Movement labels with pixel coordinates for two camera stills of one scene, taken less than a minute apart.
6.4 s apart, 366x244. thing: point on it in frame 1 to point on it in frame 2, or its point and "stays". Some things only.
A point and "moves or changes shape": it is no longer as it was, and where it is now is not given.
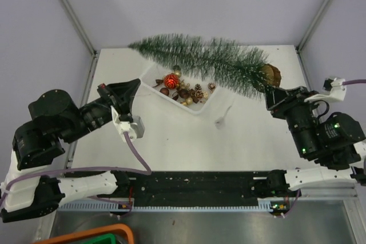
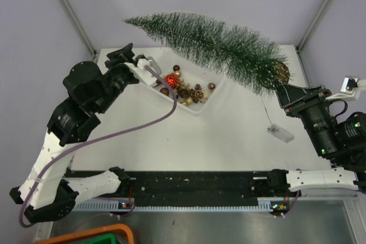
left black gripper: x=123 y=93 to x=123 y=55
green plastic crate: x=105 y=239 stays
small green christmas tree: x=239 y=67 moves or changes shape
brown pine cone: x=198 y=87 stays
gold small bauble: x=177 y=72 stays
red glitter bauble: x=171 y=81 stays
